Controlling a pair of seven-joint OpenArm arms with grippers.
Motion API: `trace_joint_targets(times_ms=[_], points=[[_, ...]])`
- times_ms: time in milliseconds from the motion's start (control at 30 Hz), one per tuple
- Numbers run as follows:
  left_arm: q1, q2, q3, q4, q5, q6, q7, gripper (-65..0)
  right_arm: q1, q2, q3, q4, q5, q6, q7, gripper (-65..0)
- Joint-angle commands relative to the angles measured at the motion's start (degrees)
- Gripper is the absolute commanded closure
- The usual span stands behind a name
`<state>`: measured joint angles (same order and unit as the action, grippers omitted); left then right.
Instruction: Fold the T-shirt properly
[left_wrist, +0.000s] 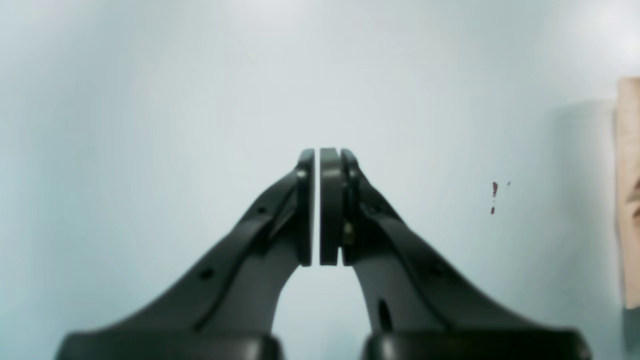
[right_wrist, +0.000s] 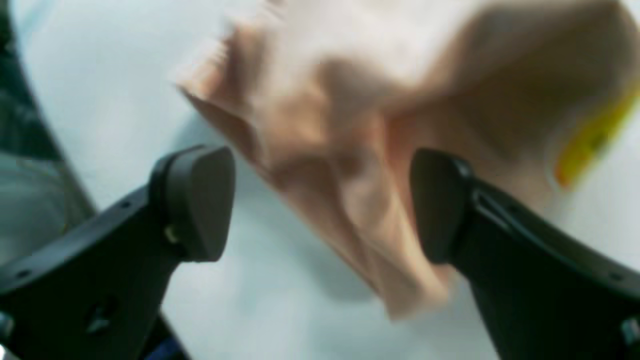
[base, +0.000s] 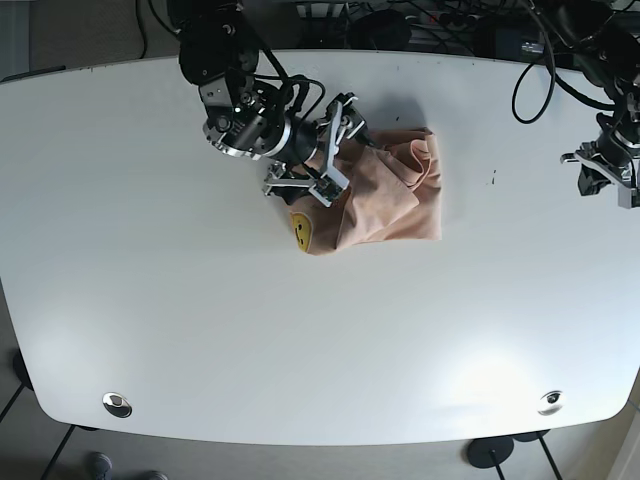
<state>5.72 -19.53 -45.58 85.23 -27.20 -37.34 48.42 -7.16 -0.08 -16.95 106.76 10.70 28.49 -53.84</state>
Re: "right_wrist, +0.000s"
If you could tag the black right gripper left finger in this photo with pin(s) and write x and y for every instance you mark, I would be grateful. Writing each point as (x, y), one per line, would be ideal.
(96, 292)

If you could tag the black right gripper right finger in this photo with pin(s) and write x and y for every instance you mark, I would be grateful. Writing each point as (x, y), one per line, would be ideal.
(542, 295)

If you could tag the peach pink T-shirt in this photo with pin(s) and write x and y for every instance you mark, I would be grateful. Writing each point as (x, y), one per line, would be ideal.
(329, 99)

